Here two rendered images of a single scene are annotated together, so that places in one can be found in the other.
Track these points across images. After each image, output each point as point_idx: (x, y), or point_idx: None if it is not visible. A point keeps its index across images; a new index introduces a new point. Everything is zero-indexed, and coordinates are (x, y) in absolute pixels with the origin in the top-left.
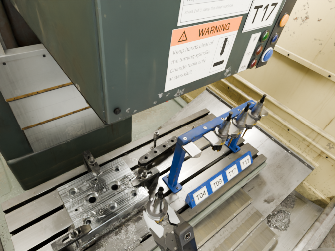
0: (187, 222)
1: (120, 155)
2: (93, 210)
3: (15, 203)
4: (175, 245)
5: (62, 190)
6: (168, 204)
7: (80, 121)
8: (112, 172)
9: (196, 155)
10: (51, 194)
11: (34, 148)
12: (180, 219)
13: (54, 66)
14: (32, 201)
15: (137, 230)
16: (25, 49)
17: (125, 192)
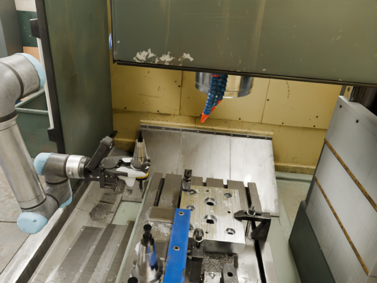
0: (107, 142)
1: (264, 275)
2: (197, 197)
3: (250, 187)
4: (108, 159)
5: (233, 191)
6: (135, 174)
7: (332, 238)
8: (228, 226)
9: (150, 210)
10: (244, 203)
11: (307, 207)
12: (117, 170)
13: (355, 141)
14: (245, 194)
15: (159, 232)
16: (359, 108)
17: (195, 221)
